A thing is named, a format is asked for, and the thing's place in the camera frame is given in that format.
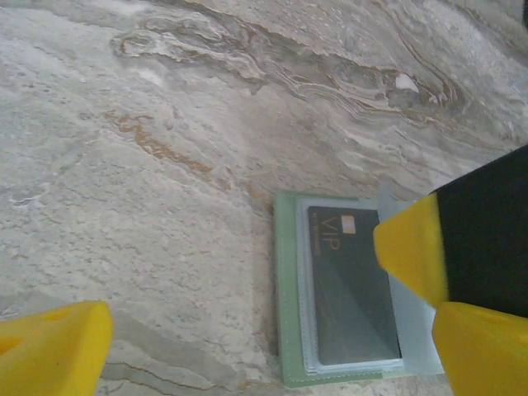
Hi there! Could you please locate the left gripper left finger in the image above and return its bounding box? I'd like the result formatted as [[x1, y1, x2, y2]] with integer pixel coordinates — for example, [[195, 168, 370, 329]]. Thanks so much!
[[0, 300, 115, 396]]

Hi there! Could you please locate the dark grey credit card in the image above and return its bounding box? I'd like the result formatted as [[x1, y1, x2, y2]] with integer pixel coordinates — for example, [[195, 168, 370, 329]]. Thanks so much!
[[305, 205, 403, 367]]

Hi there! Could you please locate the green card holder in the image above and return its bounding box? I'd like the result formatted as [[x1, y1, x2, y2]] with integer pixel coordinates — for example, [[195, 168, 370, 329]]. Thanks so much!
[[272, 179, 446, 391]]

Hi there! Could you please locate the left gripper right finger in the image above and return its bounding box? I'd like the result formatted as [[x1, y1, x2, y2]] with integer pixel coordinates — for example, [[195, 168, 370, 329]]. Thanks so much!
[[431, 300, 528, 396]]

